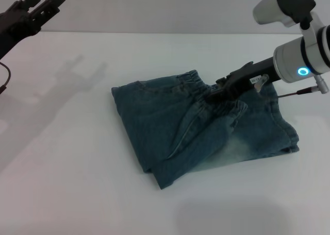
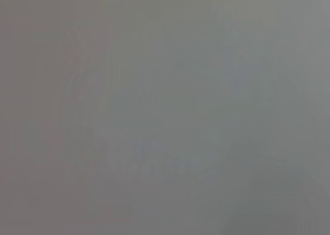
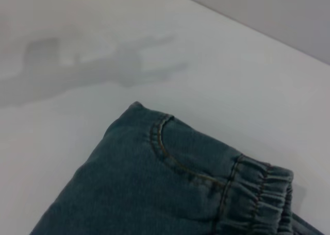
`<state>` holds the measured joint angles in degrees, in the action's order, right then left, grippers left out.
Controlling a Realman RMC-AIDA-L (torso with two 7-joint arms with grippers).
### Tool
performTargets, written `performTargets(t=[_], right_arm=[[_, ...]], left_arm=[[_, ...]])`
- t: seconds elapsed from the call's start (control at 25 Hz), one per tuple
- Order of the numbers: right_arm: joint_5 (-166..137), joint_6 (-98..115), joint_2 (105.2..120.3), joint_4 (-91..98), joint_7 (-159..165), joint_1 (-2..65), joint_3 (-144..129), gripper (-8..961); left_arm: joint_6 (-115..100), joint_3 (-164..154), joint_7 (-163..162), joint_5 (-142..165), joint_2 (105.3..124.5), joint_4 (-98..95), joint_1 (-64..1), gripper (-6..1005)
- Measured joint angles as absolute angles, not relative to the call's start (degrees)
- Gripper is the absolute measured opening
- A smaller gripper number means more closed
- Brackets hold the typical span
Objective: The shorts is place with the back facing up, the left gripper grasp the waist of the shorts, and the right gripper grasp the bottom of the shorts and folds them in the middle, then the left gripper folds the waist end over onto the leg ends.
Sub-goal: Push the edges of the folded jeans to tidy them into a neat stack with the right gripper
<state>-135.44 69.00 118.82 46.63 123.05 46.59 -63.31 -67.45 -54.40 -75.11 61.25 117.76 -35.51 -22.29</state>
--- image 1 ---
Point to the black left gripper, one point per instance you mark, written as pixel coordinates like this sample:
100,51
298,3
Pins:
15,31

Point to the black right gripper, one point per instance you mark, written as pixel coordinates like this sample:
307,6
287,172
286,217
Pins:
254,74

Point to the blue denim shorts with print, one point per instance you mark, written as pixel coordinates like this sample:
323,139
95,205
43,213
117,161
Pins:
196,126

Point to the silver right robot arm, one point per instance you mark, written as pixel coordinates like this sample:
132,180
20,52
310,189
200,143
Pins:
301,39

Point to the clear plastic tag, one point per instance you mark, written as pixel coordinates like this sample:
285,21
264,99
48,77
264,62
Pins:
261,82

